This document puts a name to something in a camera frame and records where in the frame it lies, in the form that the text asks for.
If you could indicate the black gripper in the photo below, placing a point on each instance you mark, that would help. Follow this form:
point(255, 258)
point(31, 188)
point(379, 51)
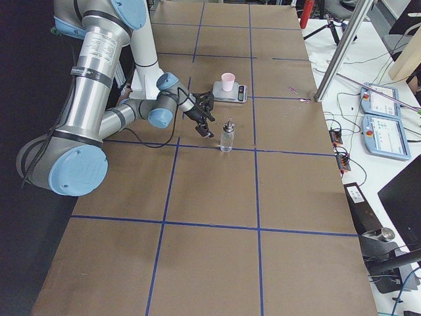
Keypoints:
point(194, 115)

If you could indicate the glass sauce bottle metal spout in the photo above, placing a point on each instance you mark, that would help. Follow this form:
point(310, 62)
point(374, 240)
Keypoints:
point(227, 136)

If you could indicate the pink paper cup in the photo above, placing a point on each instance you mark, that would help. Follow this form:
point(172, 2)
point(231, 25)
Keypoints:
point(227, 80)

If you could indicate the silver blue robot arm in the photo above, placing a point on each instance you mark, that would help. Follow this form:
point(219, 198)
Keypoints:
point(69, 160)

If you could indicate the silver digital kitchen scale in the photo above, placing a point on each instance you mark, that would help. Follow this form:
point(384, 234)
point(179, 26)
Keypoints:
point(238, 94)

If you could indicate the orange black connector block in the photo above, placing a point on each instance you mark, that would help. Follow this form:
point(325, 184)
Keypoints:
point(341, 154)

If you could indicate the red fire extinguisher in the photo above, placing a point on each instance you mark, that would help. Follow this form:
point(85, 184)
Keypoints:
point(307, 10)

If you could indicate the upper blue teach pendant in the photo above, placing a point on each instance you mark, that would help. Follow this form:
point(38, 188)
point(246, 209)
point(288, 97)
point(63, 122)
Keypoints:
point(375, 104)

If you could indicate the blue teach pendant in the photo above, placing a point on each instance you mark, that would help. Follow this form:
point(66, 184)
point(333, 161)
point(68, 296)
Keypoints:
point(385, 137)
point(375, 104)

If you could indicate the lower blue teach pendant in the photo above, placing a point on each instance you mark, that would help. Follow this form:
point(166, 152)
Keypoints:
point(385, 137)

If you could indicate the black box with label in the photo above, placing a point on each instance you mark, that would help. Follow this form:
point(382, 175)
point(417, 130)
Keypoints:
point(364, 218)

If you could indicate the black monitor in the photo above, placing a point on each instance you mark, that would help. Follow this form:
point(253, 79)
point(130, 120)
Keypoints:
point(401, 200)

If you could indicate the wooden beam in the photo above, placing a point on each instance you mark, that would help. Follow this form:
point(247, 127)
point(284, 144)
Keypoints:
point(408, 60)

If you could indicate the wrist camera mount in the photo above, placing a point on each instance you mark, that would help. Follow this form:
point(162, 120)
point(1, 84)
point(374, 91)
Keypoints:
point(205, 101)

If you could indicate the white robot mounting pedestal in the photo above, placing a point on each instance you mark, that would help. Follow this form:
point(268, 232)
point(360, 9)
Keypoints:
point(135, 15)

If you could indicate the black camera tripod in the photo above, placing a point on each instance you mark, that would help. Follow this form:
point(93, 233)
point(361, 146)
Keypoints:
point(332, 22)

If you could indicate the aluminium frame post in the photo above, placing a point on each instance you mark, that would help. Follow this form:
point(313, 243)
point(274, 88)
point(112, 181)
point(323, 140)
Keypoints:
point(356, 20)

